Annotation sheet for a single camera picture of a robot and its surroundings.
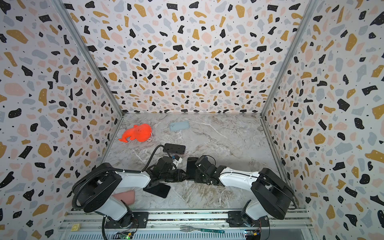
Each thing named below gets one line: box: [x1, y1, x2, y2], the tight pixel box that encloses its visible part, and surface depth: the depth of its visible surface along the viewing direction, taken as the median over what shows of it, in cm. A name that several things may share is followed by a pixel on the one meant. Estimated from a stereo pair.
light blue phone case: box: [169, 121, 190, 131], surface depth 118 cm
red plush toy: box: [118, 123, 152, 143], surface depth 104 cm
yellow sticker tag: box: [71, 223, 81, 232], surface depth 72 cm
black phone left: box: [143, 181, 171, 199], surface depth 85 cm
